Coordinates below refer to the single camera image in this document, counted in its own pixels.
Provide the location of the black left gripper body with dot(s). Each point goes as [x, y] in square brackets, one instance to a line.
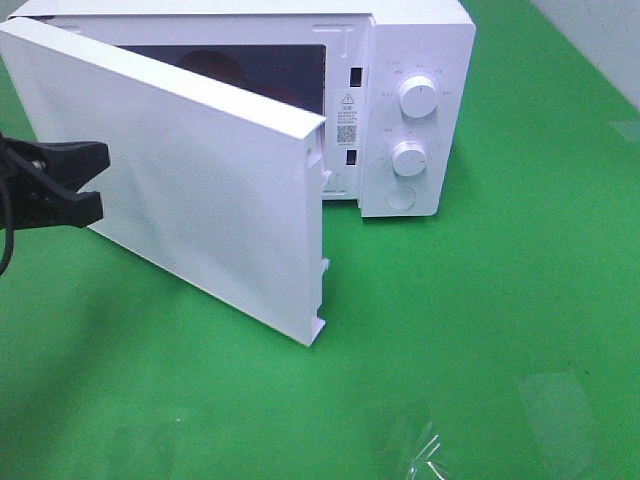
[26, 198]

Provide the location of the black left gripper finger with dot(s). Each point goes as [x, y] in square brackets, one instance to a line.
[77, 209]
[71, 164]

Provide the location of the white microwave door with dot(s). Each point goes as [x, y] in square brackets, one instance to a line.
[215, 184]

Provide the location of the round white door release button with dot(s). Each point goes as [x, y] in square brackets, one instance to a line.
[401, 198]

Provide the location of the burger with lettuce and cheese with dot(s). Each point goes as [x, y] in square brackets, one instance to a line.
[214, 65]

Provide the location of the white warning label with QR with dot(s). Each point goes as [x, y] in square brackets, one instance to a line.
[346, 116]

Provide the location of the white microwave oven body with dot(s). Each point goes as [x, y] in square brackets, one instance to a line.
[295, 55]

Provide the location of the lower white microwave knob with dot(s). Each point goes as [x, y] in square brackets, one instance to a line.
[409, 158]

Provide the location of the white microwave knob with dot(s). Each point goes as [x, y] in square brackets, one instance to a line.
[409, 158]
[418, 96]

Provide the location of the upper white microwave knob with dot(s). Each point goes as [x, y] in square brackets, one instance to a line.
[418, 96]

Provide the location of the clear tape patch on table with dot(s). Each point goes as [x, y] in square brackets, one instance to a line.
[404, 442]

